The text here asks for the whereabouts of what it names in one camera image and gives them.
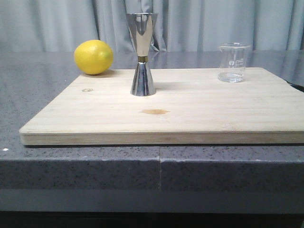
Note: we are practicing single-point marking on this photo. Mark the yellow lemon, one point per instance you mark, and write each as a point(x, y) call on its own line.
point(93, 57)

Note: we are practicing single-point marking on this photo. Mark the grey curtain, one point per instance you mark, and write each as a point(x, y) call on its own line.
point(181, 25)

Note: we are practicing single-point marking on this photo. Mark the wooden cutting board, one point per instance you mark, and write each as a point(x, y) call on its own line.
point(190, 106)

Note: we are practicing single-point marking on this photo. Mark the steel double jigger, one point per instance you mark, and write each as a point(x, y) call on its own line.
point(141, 26)

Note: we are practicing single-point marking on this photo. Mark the clear glass beaker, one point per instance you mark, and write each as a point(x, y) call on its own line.
point(233, 62)

